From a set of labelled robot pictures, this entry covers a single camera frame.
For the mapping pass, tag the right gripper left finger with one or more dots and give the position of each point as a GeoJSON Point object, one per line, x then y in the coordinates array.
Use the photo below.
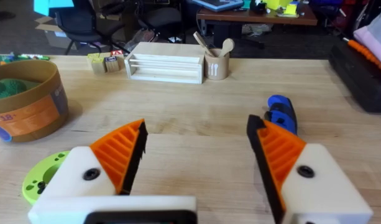
{"type": "Point", "coordinates": [115, 155]}

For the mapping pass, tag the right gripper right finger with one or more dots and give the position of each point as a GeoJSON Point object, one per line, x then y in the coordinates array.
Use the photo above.
{"type": "Point", "coordinates": [289, 161]}

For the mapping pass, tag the blue electric screwdriver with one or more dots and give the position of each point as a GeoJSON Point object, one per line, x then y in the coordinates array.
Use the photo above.
{"type": "Point", "coordinates": [281, 113]}

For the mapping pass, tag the green disc with holes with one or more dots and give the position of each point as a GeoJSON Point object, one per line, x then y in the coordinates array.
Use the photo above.
{"type": "Point", "coordinates": [41, 177]}

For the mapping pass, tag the wooden alphabet blocks heap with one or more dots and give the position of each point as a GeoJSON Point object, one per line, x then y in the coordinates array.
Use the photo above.
{"type": "Point", "coordinates": [105, 61]}

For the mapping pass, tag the pale wooden crate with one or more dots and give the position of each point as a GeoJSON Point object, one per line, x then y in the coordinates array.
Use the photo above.
{"type": "Point", "coordinates": [167, 63]}

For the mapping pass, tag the black tool case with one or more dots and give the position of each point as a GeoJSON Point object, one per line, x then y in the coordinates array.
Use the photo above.
{"type": "Point", "coordinates": [358, 81]}

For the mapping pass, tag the brown tub of toys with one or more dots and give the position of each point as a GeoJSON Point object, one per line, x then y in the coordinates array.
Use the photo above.
{"type": "Point", "coordinates": [25, 99]}

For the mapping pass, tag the tan cutlery cup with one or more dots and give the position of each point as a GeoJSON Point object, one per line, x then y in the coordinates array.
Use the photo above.
{"type": "Point", "coordinates": [216, 66]}

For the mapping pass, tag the wooden spoon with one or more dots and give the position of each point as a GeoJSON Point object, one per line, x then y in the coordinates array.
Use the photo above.
{"type": "Point", "coordinates": [226, 46]}

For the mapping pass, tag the black office chair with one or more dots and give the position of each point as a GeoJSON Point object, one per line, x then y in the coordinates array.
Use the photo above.
{"type": "Point", "coordinates": [81, 23]}

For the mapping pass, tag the cardboard box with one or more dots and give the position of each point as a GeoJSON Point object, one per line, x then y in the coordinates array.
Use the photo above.
{"type": "Point", "coordinates": [53, 32]}

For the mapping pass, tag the green board with toy blocks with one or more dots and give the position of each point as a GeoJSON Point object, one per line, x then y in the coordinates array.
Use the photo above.
{"type": "Point", "coordinates": [13, 58]}

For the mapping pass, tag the brown wooden desk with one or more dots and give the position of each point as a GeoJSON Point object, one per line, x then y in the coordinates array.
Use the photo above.
{"type": "Point", "coordinates": [255, 17]}

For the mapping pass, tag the pink cloth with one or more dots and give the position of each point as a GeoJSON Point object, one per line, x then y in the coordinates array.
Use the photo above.
{"type": "Point", "coordinates": [374, 37]}

